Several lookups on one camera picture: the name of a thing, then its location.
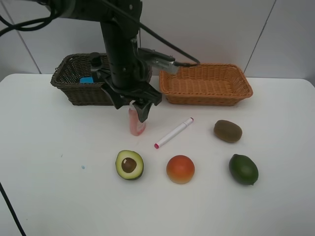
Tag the dark brown wicker basket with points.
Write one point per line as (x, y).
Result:
(67, 78)

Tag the halved avocado with pit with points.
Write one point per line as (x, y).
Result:
(129, 165)

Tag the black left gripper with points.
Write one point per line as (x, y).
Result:
(143, 93)

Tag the white marker pink cap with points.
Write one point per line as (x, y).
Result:
(173, 133)

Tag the brown kiwi fruit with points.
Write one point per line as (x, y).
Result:
(228, 131)

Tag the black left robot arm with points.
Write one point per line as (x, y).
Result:
(127, 77)

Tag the orange wicker basket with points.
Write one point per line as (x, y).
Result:
(209, 84)

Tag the pink lotion bottle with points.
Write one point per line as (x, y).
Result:
(136, 127)

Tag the black whiteboard eraser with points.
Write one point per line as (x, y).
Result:
(86, 80)

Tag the black bottle in basket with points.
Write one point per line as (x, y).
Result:
(96, 65)

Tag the green lime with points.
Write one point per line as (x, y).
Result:
(243, 169)

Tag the orange red peach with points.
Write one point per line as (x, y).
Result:
(180, 169)

